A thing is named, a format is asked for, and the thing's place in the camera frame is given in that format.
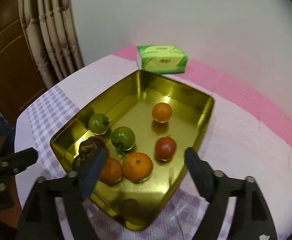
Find dark brown passion fruit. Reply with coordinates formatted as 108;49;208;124
79;137;106;157

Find large orange mandarin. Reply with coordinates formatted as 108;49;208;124
122;152;154;183

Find red tomato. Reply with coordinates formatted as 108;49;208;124
155;137;177;161

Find green tomato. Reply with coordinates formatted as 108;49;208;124
88;113;110;135
111;126;135;151

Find small yellow orange fruit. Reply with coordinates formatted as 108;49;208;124
152;102;173;123

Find pink purple checked tablecloth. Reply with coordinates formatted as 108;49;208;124
14;45;292;240

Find brown wooden door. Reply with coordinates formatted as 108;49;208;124
0;0;46;126

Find red gold toffee tin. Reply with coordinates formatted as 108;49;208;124
50;70;214;231

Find green tissue pack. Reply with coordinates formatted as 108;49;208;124
137;46;188;74

